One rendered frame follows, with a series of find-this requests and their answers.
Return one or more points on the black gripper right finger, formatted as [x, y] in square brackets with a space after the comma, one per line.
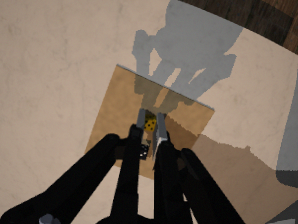
[208, 203]

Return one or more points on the yellow die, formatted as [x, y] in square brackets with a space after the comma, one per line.
[150, 122]

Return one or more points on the black die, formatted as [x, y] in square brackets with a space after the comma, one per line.
[144, 152]

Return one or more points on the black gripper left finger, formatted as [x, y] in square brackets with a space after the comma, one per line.
[63, 200]

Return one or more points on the brown square mat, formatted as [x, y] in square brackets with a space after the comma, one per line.
[127, 92]

